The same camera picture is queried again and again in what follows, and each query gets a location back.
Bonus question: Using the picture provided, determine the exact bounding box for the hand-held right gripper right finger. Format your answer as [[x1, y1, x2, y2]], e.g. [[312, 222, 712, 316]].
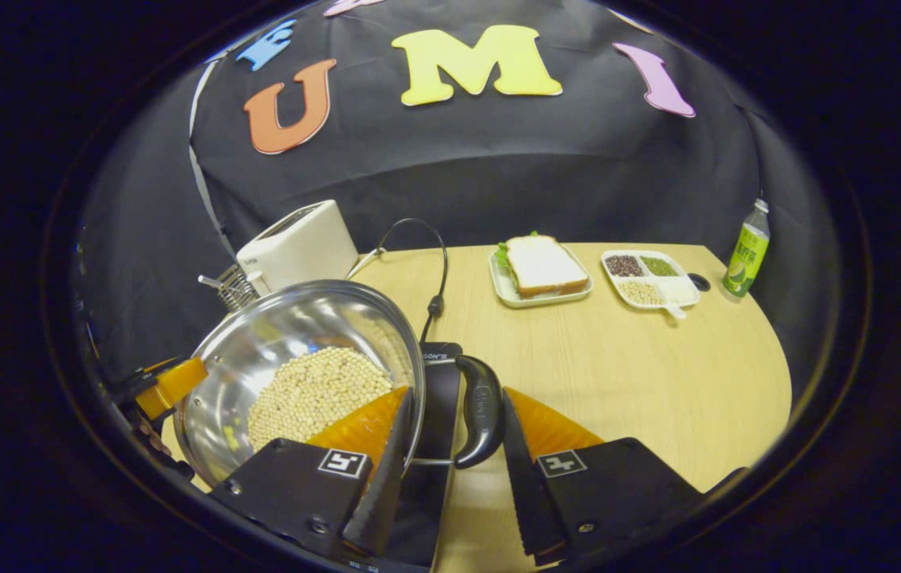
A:
[[501, 388, 706, 567]]

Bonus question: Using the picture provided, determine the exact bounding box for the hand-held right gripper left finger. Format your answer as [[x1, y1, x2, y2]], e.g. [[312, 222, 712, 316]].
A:
[[208, 386, 415, 558]]

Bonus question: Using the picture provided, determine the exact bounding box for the black induction cooktop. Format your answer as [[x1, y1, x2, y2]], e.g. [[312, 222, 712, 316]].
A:
[[383, 342, 464, 571]]

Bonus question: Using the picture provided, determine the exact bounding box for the stainless steel pot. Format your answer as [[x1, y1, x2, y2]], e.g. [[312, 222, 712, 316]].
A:
[[174, 279, 507, 488]]

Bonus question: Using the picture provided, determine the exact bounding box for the pile of soybeans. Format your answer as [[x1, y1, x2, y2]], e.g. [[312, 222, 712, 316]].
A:
[[248, 346, 394, 453]]

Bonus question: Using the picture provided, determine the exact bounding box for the white toaster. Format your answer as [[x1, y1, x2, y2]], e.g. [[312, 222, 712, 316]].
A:
[[236, 199, 360, 297]]

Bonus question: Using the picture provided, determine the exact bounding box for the white rectangular plate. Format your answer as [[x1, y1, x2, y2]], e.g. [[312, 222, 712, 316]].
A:
[[489, 243, 595, 309]]

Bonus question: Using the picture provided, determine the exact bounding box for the sandwich with lettuce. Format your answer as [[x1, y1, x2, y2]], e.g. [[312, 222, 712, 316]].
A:
[[496, 232, 591, 299]]

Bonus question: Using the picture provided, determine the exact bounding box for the white divided bean tray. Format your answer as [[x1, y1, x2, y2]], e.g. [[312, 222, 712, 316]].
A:
[[600, 250, 701, 320]]

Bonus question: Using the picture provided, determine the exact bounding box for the green drink bottle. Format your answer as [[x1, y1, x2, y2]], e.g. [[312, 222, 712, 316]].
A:
[[722, 198, 770, 300]]

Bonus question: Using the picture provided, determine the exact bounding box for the black backdrop cloth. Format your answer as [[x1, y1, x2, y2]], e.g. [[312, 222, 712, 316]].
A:
[[76, 0, 841, 383]]

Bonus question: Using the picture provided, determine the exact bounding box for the black power cable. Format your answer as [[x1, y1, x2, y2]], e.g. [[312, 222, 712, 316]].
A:
[[347, 218, 450, 345]]

